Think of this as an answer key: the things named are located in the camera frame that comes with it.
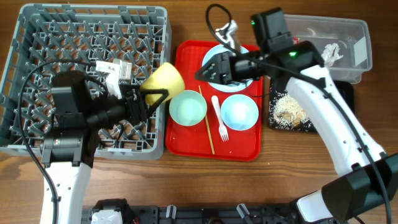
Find grey plastic dishwasher rack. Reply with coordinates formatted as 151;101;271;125
1;4;172;156

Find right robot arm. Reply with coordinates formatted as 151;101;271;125
195;8;397;223

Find white plastic fork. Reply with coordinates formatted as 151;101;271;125
211;95;229;142

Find small light blue bowl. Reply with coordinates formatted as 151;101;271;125
221;94;259;131

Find green saucer bowl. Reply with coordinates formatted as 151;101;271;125
169;90;207;126

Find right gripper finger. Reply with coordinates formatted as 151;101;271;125
195;54;222;78
195;73;221;84

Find large light blue plate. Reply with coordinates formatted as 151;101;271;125
201;44;253;93

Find black waste tray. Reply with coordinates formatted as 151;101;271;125
267;74;355;134

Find clear plastic waste bin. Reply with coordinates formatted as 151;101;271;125
285;15;373;84

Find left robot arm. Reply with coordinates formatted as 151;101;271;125
40;70;169;223

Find yellow plastic cup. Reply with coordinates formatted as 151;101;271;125
140;62;185;103

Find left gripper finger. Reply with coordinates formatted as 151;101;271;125
139;89;169;117
119;84;141;96

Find single wooden chopstick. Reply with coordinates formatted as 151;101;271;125
198;85;215;155

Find rice food scraps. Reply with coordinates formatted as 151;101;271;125
272;93;310;129

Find crumpled white tissue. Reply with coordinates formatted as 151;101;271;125
321;43;343;67

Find red plastic serving tray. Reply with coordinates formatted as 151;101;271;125
165;40;263;161

